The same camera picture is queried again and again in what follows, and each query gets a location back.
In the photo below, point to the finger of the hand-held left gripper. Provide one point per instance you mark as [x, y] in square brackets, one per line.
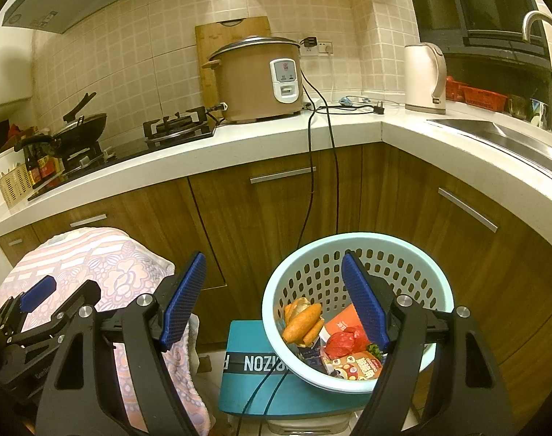
[37, 293]
[78, 297]

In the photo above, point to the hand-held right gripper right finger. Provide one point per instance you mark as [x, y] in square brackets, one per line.
[364, 299]

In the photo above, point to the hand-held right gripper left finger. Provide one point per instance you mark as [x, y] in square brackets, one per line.
[185, 299]

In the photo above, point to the orange and white paper cup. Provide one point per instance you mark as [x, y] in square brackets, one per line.
[342, 322]

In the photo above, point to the red plastic bag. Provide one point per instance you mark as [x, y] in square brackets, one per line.
[346, 343]

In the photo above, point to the green bok choy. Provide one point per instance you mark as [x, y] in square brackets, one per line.
[375, 350]

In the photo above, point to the light blue plastic basket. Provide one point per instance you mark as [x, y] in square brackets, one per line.
[371, 239]

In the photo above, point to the orange snack packet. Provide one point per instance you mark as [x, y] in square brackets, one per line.
[353, 365]

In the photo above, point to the dark blue small box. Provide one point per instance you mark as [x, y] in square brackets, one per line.
[312, 354]

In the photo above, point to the pink floral blanket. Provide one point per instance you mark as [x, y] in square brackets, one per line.
[112, 259]

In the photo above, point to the beige slotted basket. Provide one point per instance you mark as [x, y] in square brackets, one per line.
[14, 188]

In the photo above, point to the teal cardboard box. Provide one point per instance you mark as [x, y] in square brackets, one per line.
[239, 395]

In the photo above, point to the white plastic stool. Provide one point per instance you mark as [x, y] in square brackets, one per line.
[303, 427]

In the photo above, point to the black gas stove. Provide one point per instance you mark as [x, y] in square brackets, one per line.
[130, 147]

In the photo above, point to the black wok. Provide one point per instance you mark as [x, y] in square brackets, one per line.
[85, 129]

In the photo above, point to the steel sink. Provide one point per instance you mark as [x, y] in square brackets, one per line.
[498, 134]

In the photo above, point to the brown rice cooker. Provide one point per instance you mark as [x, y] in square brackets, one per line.
[244, 86]

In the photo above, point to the white electric kettle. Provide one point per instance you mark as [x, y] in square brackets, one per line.
[421, 81]

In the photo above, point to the red plastic crate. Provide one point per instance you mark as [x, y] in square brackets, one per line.
[480, 97]

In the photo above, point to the metal cup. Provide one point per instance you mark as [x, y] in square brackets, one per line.
[518, 108]

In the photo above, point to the wooden cutting board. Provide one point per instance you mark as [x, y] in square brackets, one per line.
[212, 41]

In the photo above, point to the dark window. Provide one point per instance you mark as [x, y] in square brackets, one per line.
[485, 0]

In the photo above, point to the metal faucet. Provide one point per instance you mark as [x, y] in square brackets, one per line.
[533, 17]

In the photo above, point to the white wall socket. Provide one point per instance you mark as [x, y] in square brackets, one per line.
[323, 47]

